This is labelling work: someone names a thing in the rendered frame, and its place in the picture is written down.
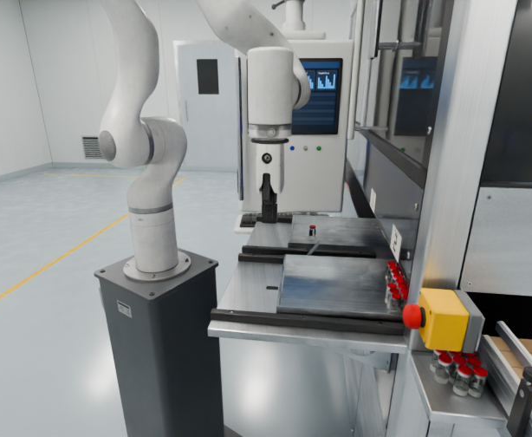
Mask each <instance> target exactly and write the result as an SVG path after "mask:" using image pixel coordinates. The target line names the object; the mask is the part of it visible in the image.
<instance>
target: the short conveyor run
mask: <svg viewBox="0 0 532 437"><path fill-rule="evenodd" d="M495 330H496V332H497V333H498V334H499V335H500V337H497V336H488V335H483V334H481V337H480V341H479V344H478V348H477V351H475V350H474V351H475V352H476V354H475V357H476V358H477V359H479V360H480V361H481V367H482V368H484V369H485V370H486V371H487V372H488V374H487V377H486V383H485V384H486V386H487V388H488V390H489V391H490V393H491V394H492V396H493V398H494V400H495V401H496V404H497V405H498V407H499V408H500V410H501V411H502V413H503V415H504V417H505V419H506V422H505V425H504V428H503V429H499V428H497V429H496V430H497V432H498V433H499V434H500V436H501V437H532V340H530V339H519V338H516V336H515V335H514V334H513V333H512V331H511V330H510V329H509V328H508V326H507V325H506V324H505V323H504V322H503V321H500V322H496V327H495Z"/></svg>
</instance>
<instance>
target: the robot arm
mask: <svg viewBox="0 0 532 437"><path fill-rule="evenodd" d="M99 1H100V3H101V5H102V7H103V8H104V10H105V11H106V13H107V16H108V18H109V20H110V23H111V25H112V29H113V34H114V50H115V60H116V82H115V86H114V91H113V94H112V97H111V99H110V102H109V103H108V106H107V109H106V112H105V113H104V116H103V119H102V121H101V126H100V131H99V136H98V141H99V148H100V151H101V154H102V156H103V158H104V159H105V160H106V161H107V162H108V163H109V164H111V165H113V166H116V167H120V168H131V167H136V166H144V165H147V166H146V168H145V170H144V171H143V173H142V174H141V175H140V176H139V177H138V178H137V179H136V180H135V181H134V182H133V183H132V184H131V185H130V186H129V187H128V188H127V206H128V212H129V218H130V226H131V232H132V238H133V250H134V258H132V259H130V260H129V261H128V262H127V263H126V264H125V265H124V268H123V271H124V275H125V276H126V277H127V278H128V279H130V280H132V281H134V282H139V283H158V282H164V281H167V280H171V279H173V278H175V277H179V276H181V275H182V274H184V273H185V272H186V271H188V270H189V268H190V266H191V259H190V258H189V256H188V255H186V254H185V253H183V252H180V251H178V246H177V236H176V227H175V218H174V208H173V198H172V185H173V181H174V180H175V177H176V175H177V173H178V170H179V168H180V167H181V165H182V163H183V161H184V158H185V155H186V151H187V138H186V134H185V130H184V129H183V127H182V126H181V124H180V123H179V122H178V121H176V120H174V119H173V118H170V117H165V116H153V117H140V113H141V109H142V108H143V106H144V104H145V102H146V100H147V99H148V98H149V97H150V95H151V94H152V93H153V91H154V90H155V88H156V86H157V84H158V80H159V37H158V33H157V30H156V29H155V27H154V25H153V23H152V21H151V20H150V19H149V17H148V16H147V15H146V13H145V12H144V11H143V10H142V9H141V7H140V6H139V3H138V1H137V0H99ZM196 2H197V4H198V7H199V8H200V9H201V11H202V13H203V15H204V18H205V19H206V21H207V23H208V24H209V26H210V27H211V30H212V31H213V33H214V34H215V35H216V36H217V37H218V38H219V39H220V40H221V41H223V42H225V43H227V44H228V45H230V46H231V47H233V48H235V49H237V50H239V51H240V52H242V53H243V54H244V55H246V56H247V57H248V109H249V128H248V132H249V137H252V139H251V142H252V143H256V191H257V192H258V193H259V194H260V193H262V223H268V224H275V223H276V221H277V204H276V201H277V194H278V195H279V194H281V193H282V190H283V188H284V183H285V180H284V143H288V142H289V139H287V138H288V137H291V129H292V124H291V123H292V110H294V109H298V108H301V107H303V106H304V105H305V104H306V103H307V102H308V100H309V97H310V94H311V87H310V83H309V80H308V76H307V74H306V72H305V70H304V68H303V66H302V64H301V62H300V60H299V59H298V57H297V55H296V53H295V52H294V50H293V48H292V47H291V45H290V44H289V42H288V40H287V39H286V38H285V37H284V35H283V34H282V33H281V31H280V30H279V29H278V28H277V27H276V26H275V25H274V24H273V23H272V22H271V21H270V20H269V19H267V18H266V17H265V16H264V15H263V14H262V13H260V12H259V11H258V10H257V9H256V8H255V7H254V6H253V5H252V3H251V2H250V0H196Z"/></svg>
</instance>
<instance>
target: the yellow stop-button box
mask: <svg viewBox="0 0 532 437"><path fill-rule="evenodd" d="M418 306H419V308H420V311H421V316H422V319H421V325H420V328H419V329H418V331H419V333H420V335H421V337H422V339H423V342H424V344H425V346H426V347H427V348H428V349H439V350H449V351H462V352H464V353H474V350H475V347H476V343H477V337H478V333H479V330H480V326H481V322H482V319H483V314H482V313H481V311H480V310H479V309H478V308H477V306H476V305H475V304H474V303H473V302H472V300H471V299H470V297H469V296H468V295H467V293H466V292H465V291H464V290H441V289H428V288H422V289H421V290H420V292H419V299H418Z"/></svg>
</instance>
